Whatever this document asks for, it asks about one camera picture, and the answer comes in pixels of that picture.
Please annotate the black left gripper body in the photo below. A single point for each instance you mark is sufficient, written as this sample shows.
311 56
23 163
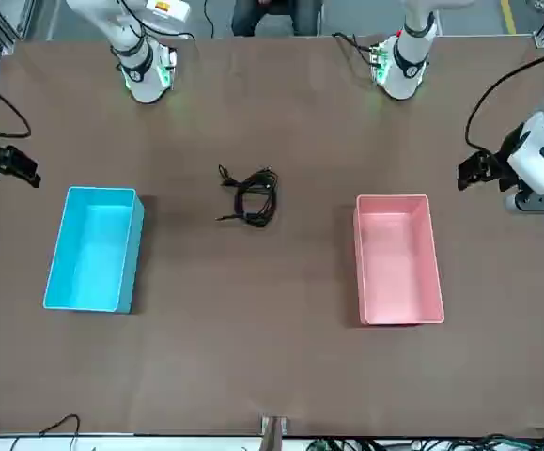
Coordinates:
507 160

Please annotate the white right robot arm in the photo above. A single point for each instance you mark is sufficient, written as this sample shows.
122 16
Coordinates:
144 75

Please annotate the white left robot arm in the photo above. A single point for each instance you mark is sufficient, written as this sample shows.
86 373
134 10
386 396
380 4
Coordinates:
405 56

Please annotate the blue plastic box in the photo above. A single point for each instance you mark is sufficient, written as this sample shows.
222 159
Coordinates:
88 253

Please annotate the pink plastic box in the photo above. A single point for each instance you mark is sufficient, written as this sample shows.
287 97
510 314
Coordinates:
393 263

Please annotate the person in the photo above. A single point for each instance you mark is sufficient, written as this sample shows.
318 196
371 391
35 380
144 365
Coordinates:
253 19

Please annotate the aluminium post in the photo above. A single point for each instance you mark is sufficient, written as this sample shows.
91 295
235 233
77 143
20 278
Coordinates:
274 434

